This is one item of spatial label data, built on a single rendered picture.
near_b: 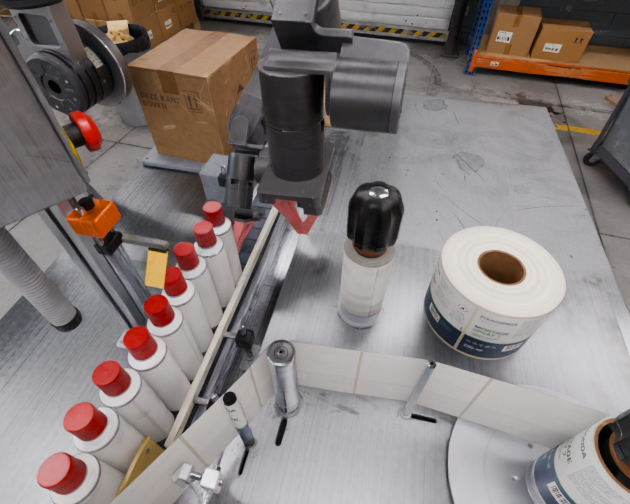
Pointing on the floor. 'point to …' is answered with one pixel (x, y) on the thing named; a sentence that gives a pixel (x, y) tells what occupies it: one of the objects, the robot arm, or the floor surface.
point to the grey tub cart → (629, 135)
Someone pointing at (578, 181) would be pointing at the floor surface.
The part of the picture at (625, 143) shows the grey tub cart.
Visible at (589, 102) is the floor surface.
